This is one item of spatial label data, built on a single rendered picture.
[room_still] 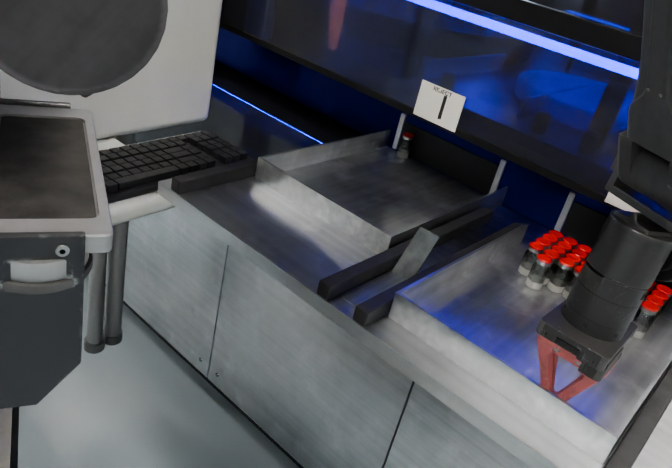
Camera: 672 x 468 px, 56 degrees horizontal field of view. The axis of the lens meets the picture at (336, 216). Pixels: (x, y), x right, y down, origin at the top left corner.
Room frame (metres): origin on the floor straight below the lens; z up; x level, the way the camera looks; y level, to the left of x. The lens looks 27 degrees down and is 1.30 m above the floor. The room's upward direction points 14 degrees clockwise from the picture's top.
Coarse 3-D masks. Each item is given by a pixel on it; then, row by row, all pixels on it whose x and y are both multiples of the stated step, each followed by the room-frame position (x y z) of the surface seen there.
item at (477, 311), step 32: (480, 256) 0.76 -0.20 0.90; (512, 256) 0.82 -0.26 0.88; (416, 288) 0.63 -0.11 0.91; (448, 288) 0.69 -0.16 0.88; (480, 288) 0.71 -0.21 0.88; (512, 288) 0.73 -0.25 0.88; (544, 288) 0.75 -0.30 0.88; (416, 320) 0.58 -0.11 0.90; (448, 320) 0.62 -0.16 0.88; (480, 320) 0.63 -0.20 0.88; (512, 320) 0.65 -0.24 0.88; (448, 352) 0.55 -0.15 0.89; (480, 352) 0.53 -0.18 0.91; (512, 352) 0.59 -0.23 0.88; (640, 352) 0.65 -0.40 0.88; (512, 384) 0.51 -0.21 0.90; (608, 384) 0.57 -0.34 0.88; (640, 384) 0.58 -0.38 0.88; (544, 416) 0.48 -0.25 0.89; (576, 416) 0.47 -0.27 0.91; (608, 416) 0.52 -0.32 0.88; (608, 448) 0.45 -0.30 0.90
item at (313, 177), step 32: (288, 160) 0.93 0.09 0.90; (320, 160) 0.99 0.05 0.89; (352, 160) 1.04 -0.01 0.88; (384, 160) 1.07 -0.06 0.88; (288, 192) 0.83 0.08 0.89; (320, 192) 0.88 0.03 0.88; (352, 192) 0.90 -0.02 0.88; (384, 192) 0.93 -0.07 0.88; (416, 192) 0.96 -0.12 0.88; (448, 192) 1.00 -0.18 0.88; (352, 224) 0.76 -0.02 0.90; (384, 224) 0.82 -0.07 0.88; (416, 224) 0.78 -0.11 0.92
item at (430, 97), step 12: (432, 84) 1.02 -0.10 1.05; (420, 96) 1.03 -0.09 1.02; (432, 96) 1.02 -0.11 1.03; (456, 96) 1.00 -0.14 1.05; (420, 108) 1.03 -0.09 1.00; (432, 108) 1.02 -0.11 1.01; (444, 108) 1.00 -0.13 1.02; (456, 108) 0.99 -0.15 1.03; (432, 120) 1.01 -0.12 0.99; (444, 120) 1.00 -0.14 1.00; (456, 120) 0.99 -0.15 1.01
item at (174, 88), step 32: (192, 0) 1.19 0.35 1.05; (192, 32) 1.20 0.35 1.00; (160, 64) 1.14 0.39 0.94; (192, 64) 1.20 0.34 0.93; (32, 96) 0.93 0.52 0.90; (64, 96) 0.98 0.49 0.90; (96, 96) 1.03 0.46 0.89; (128, 96) 1.08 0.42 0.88; (160, 96) 1.14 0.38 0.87; (192, 96) 1.21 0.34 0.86; (96, 128) 1.03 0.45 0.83; (128, 128) 1.09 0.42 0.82
